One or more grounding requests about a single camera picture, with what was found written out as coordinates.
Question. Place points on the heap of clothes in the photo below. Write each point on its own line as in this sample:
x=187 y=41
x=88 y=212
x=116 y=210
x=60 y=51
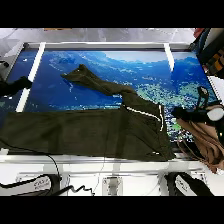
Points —
x=213 y=60

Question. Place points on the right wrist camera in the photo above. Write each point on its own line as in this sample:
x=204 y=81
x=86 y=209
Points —
x=201 y=89

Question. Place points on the brown garment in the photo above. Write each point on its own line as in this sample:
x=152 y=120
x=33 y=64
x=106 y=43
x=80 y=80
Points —
x=200 y=137

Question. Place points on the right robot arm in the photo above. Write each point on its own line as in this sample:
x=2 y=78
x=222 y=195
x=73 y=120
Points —
x=197 y=186

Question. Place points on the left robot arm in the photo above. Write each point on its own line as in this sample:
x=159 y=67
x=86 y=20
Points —
x=13 y=86

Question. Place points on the dark green trousers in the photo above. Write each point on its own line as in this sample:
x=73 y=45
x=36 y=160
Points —
x=83 y=133

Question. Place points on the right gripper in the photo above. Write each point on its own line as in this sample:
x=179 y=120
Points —
x=185 y=115

